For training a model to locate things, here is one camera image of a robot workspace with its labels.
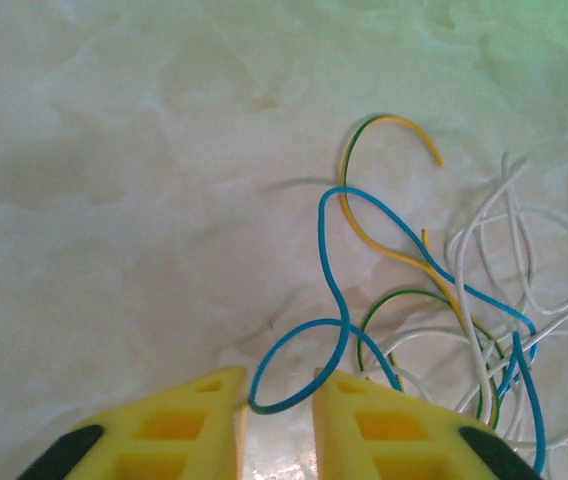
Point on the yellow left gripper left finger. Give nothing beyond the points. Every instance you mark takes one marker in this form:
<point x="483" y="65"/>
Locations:
<point x="164" y="440"/>

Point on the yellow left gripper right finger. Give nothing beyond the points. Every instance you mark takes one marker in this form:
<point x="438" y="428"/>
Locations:
<point x="404" y="445"/>

